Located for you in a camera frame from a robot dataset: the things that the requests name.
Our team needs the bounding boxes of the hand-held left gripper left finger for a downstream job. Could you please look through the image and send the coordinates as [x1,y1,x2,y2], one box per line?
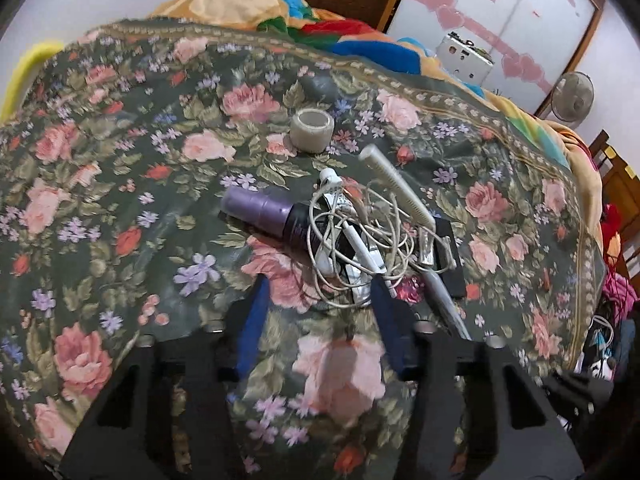
[60,275,273,480]

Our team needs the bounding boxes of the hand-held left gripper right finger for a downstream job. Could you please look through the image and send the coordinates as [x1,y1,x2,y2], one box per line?
[370,277,586,480]

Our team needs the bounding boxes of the white cable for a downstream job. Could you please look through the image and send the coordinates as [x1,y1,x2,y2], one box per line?
[305,167,427,309]

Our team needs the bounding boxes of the black flat box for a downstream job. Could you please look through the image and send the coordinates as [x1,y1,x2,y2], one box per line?
[429,216,469,299]

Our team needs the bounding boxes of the purple spray bottle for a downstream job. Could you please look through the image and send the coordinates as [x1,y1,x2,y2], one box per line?
[220,186,314,244]

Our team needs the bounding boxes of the grey hair straightener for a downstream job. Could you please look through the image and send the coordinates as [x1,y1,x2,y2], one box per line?
[357,143,472,342]

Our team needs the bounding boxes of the red cloth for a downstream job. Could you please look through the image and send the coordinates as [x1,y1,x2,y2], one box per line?
[599,204,624,262]

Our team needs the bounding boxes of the green floral blanket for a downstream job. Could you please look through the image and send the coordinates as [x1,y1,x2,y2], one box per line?
[0,17,608,480]

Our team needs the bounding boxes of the clear tape roll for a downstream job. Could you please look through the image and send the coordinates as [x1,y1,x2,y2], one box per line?
[290,108,335,151]

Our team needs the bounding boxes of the brown wooden chair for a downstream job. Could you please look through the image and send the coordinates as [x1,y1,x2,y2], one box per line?
[587,130,640,281]

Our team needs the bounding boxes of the white perforated box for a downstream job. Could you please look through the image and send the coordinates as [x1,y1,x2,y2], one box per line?
[435,30,496,87]

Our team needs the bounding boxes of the standing fan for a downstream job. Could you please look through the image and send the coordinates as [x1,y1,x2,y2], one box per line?
[549,71,596,125]

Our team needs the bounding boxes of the colourful patterned blanket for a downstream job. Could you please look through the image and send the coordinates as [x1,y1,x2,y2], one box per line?
[149,0,608,261]

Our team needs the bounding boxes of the wardrobe with pink hearts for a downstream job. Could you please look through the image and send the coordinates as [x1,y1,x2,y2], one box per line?
[384,0,607,117]

